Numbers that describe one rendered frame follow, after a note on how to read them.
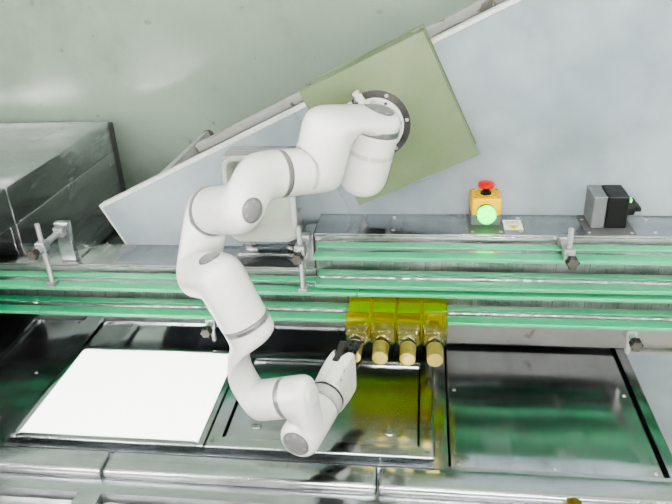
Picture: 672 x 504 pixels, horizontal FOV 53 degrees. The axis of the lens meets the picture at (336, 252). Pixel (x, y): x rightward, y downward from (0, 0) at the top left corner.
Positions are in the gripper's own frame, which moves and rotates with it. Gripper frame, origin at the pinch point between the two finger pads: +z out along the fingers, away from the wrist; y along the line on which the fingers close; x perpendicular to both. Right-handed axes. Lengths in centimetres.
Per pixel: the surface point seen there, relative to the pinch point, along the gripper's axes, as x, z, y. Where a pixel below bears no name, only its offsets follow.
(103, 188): 118, 64, 1
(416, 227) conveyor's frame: -4.4, 33.9, 15.5
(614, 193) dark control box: -48, 48, 24
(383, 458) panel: -11.5, -14.3, -12.7
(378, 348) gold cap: -5.3, 1.7, 1.6
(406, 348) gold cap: -10.8, 3.6, 1.6
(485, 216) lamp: -20.3, 36.2, 19.4
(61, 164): 112, 42, 18
